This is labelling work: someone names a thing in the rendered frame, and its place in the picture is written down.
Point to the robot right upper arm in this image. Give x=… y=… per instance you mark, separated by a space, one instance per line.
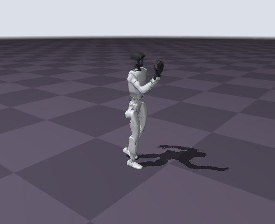
x=132 y=79

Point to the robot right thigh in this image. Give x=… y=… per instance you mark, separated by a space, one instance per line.
x=134 y=123

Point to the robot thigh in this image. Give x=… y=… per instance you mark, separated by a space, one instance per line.
x=142 y=116
x=134 y=123

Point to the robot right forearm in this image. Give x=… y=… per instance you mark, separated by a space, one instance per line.
x=149 y=85

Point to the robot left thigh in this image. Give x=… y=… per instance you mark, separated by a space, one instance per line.
x=142 y=116

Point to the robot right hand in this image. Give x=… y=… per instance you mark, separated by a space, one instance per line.
x=159 y=69

